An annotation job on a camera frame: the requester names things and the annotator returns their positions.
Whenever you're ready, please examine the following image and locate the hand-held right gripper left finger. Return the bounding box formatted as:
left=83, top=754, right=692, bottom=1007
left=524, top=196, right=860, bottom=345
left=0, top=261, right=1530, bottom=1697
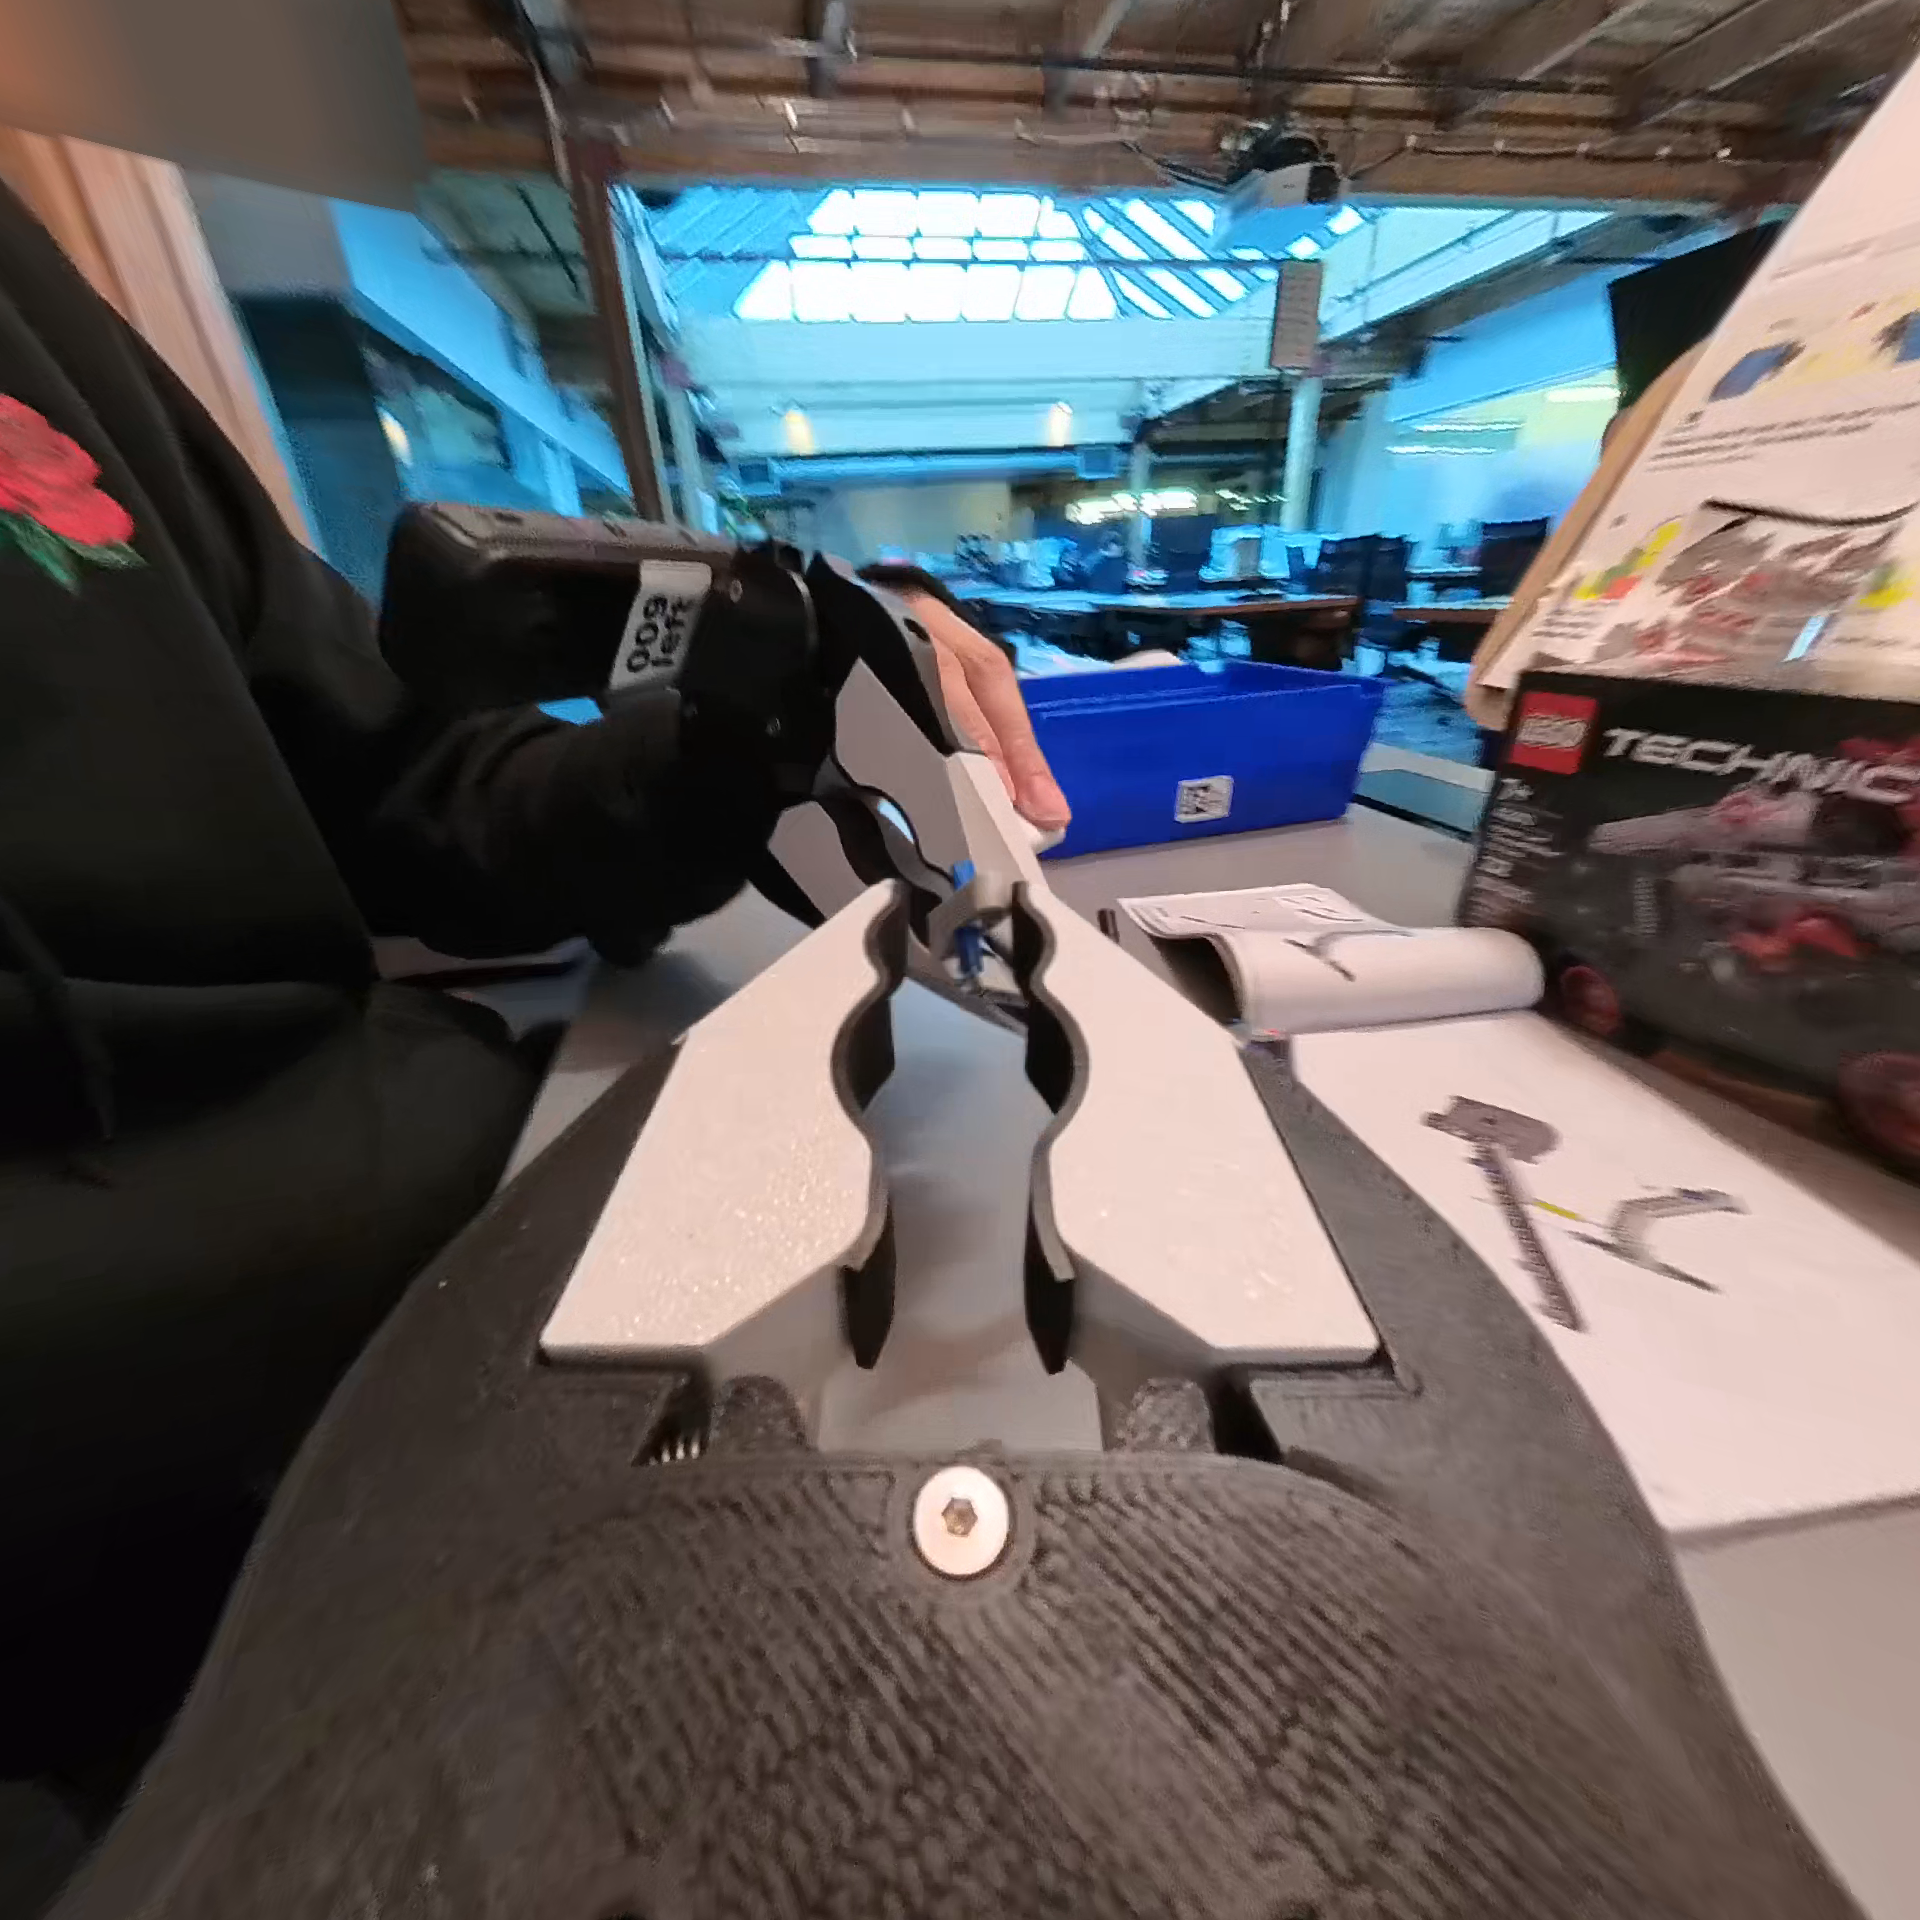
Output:
left=535, top=879, right=912, bottom=1377

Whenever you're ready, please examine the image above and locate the toy truck box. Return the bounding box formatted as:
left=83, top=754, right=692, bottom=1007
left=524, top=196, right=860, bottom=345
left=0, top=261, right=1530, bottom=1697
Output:
left=1457, top=667, right=1920, bottom=1177

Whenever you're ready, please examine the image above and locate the beige printed paper bag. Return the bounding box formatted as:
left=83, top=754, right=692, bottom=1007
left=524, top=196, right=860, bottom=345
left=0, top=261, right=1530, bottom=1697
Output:
left=1468, top=58, right=1920, bottom=739

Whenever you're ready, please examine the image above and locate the wooden post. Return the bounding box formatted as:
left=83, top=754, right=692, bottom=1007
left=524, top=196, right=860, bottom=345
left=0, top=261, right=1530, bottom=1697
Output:
left=0, top=126, right=311, bottom=541

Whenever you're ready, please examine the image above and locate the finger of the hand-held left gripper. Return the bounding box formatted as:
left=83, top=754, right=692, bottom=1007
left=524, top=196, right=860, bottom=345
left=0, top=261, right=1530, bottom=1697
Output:
left=816, top=781, right=1039, bottom=1037
left=937, top=747, right=1070, bottom=921

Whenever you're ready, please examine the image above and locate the grey rounded-corner table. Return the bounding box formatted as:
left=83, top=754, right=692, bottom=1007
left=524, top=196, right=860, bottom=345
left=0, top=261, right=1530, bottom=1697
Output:
left=1356, top=739, right=1497, bottom=837

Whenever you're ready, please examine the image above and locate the blue plastic bin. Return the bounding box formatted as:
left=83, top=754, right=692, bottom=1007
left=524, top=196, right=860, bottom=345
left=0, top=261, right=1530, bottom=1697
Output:
left=1020, top=659, right=1388, bottom=862

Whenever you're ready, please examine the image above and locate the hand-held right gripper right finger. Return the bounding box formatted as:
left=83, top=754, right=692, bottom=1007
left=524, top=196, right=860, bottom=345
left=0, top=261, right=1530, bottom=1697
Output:
left=1013, top=882, right=1385, bottom=1377

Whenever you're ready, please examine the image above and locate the person's left hand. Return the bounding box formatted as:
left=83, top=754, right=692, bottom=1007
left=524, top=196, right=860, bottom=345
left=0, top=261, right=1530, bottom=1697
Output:
left=919, top=602, right=1075, bottom=839

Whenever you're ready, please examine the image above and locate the white instruction booklet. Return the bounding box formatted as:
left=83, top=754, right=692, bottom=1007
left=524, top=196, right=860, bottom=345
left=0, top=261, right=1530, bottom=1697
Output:
left=1117, top=882, right=1920, bottom=1541

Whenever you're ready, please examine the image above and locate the ceiling projector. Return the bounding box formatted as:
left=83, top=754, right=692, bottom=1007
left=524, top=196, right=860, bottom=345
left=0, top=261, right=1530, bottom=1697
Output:
left=1211, top=126, right=1348, bottom=256

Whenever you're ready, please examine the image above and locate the dark background desk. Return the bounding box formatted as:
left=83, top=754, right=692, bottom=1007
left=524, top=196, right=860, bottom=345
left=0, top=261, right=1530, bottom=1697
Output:
left=961, top=587, right=1366, bottom=673

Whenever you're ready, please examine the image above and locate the grey desk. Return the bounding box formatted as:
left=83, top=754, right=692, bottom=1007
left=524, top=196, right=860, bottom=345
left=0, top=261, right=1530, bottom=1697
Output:
left=498, top=793, right=1920, bottom=1920

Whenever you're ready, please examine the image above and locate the person's black rose sweater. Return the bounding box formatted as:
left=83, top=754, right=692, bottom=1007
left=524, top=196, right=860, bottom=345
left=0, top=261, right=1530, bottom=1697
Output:
left=0, top=180, right=558, bottom=1920

